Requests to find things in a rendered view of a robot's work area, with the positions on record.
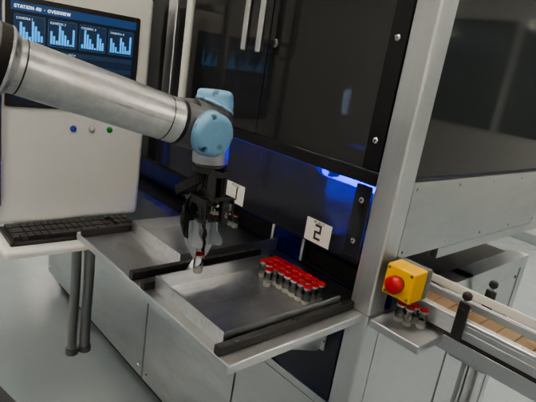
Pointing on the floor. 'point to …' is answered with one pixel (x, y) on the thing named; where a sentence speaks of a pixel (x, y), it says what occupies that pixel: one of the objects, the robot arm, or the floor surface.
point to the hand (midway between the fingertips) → (198, 250)
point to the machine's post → (394, 188)
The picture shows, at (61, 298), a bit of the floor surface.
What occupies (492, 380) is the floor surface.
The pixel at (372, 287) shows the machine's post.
